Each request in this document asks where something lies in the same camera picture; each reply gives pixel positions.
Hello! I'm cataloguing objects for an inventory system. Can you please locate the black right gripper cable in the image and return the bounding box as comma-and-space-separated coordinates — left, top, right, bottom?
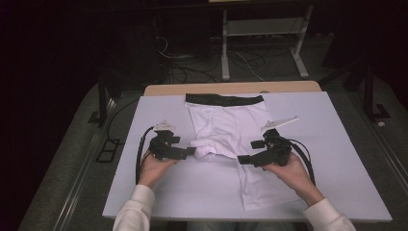
286, 138, 318, 187

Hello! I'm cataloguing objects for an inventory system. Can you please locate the black metal stand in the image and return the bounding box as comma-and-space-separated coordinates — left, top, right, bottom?
88, 70, 125, 127
361, 60, 392, 121

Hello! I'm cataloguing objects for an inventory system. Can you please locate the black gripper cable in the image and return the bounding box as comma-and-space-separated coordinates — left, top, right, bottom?
135, 126, 156, 186
286, 138, 318, 187

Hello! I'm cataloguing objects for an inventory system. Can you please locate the black floor frame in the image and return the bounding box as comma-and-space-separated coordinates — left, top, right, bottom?
95, 138, 122, 164

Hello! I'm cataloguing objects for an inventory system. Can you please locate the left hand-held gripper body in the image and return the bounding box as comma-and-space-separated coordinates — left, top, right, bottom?
148, 119, 181, 161

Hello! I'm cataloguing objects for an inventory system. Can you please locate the tangle of floor cables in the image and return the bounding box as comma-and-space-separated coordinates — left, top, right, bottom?
155, 34, 268, 85

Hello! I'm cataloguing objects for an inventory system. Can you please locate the white metal stand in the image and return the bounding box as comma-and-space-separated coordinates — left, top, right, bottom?
220, 4, 315, 82

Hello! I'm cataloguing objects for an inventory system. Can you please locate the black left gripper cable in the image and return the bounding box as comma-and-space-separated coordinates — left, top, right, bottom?
135, 126, 156, 186

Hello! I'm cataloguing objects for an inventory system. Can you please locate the person's right hand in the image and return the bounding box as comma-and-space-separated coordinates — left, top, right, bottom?
263, 153, 325, 207

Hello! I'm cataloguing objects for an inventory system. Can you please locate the white boxer briefs black waistband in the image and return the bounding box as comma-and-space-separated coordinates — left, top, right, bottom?
185, 92, 302, 212

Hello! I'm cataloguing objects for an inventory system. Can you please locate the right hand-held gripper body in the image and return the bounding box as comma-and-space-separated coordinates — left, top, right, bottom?
261, 115, 300, 167

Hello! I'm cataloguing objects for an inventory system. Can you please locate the person's left hand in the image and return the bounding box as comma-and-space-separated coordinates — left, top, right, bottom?
138, 149, 178, 191

